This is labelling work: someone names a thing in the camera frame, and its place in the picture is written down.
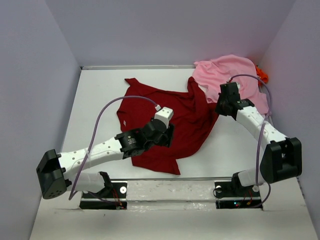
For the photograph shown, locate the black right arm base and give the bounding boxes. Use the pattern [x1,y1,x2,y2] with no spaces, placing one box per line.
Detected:
[212,181,263,210]

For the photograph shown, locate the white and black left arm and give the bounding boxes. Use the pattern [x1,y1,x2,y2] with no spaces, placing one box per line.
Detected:
[36,119,175,200]

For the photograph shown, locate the orange cloth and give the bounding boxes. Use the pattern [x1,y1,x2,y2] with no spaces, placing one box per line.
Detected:
[255,65,269,84]

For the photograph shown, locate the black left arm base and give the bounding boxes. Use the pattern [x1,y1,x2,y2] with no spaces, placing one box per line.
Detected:
[79,180,128,210]

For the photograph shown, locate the dark red t shirt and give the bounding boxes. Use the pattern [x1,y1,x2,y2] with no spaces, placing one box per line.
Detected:
[116,76,220,175]

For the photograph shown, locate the pink t shirt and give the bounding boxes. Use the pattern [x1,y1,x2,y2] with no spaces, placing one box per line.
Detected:
[192,54,268,115]

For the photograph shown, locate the white back table rail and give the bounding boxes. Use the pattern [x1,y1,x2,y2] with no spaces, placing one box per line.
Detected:
[80,65,195,71]

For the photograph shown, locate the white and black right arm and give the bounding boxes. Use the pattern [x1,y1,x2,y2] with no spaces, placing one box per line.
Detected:
[216,82,303,196]

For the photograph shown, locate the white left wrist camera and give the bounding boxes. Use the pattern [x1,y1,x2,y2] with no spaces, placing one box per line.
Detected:
[154,104,174,129]

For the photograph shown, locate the white cardboard front cover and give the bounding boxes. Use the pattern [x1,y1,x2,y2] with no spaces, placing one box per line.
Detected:
[30,179,317,240]

